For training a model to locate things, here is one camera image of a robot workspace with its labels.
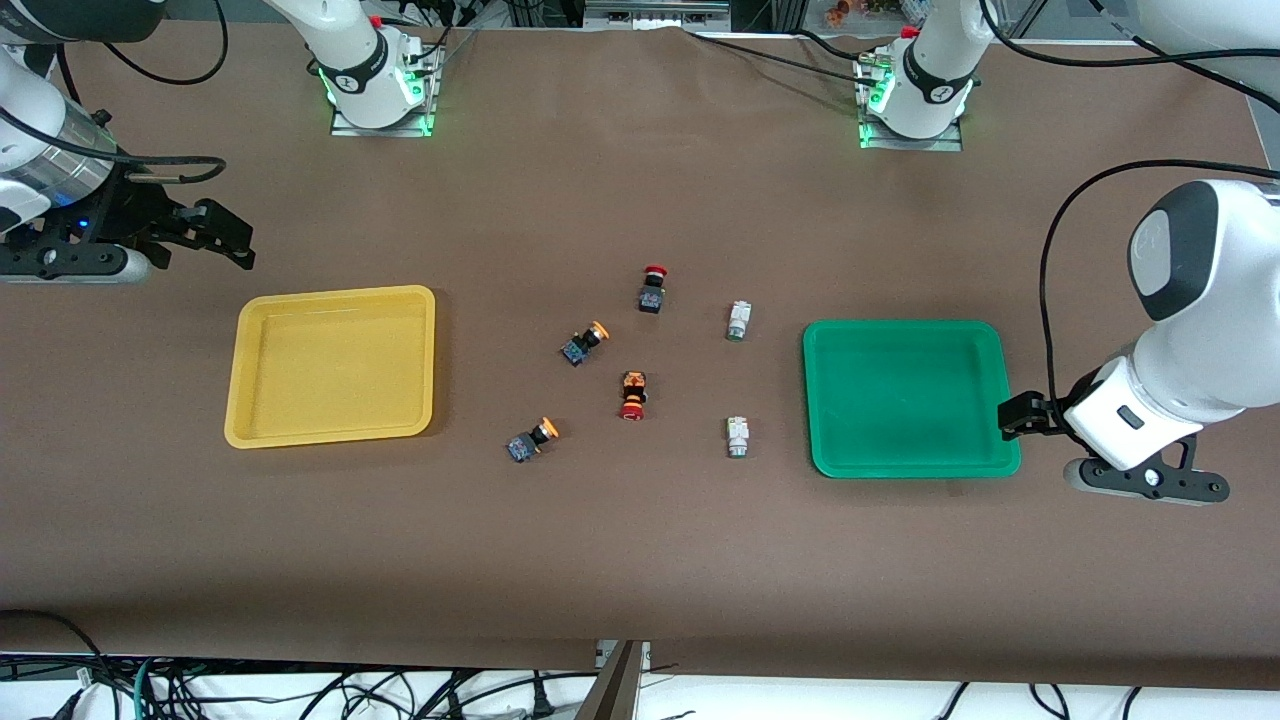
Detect yellow push button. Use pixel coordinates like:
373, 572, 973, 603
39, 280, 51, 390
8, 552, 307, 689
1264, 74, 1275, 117
560, 320, 611, 368
506, 417, 561, 465

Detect green plastic tray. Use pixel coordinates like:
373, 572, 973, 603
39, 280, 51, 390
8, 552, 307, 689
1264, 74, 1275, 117
802, 319, 1022, 480

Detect yellow plastic tray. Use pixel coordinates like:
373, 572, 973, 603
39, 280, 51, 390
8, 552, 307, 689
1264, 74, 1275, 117
224, 285, 438, 450

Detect brown table cover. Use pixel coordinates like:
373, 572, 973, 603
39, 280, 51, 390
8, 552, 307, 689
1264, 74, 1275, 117
0, 18, 1280, 691

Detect grey network device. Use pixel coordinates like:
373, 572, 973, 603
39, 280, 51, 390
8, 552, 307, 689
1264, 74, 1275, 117
583, 0, 733, 31

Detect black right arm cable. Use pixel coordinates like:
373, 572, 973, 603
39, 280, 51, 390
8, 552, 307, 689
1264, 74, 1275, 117
0, 0, 231, 187

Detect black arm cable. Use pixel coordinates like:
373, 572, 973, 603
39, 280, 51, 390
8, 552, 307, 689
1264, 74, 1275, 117
978, 0, 1280, 403
0, 0, 231, 187

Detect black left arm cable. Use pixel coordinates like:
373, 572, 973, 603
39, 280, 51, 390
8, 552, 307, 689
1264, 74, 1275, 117
978, 0, 1280, 403

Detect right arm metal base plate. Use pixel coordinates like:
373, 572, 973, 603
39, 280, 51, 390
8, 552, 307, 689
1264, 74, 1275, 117
330, 40, 443, 138

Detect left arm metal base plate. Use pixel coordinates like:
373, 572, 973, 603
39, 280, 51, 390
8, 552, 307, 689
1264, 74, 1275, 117
856, 60, 965, 153

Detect black floor cable loop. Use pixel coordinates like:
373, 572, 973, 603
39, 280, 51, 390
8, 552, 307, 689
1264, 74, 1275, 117
0, 608, 106, 720

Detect black cables behind left base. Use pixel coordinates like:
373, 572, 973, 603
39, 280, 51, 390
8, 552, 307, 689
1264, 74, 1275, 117
685, 28, 886, 86

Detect teal floor cable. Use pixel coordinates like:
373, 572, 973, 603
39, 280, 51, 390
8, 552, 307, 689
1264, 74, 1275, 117
130, 655, 163, 720

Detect aluminium frame post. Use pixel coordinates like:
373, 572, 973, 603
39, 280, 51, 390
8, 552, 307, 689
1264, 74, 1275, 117
575, 640, 652, 720

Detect black floor cable bundle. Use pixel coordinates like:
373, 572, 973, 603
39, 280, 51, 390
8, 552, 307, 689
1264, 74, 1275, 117
170, 668, 561, 720

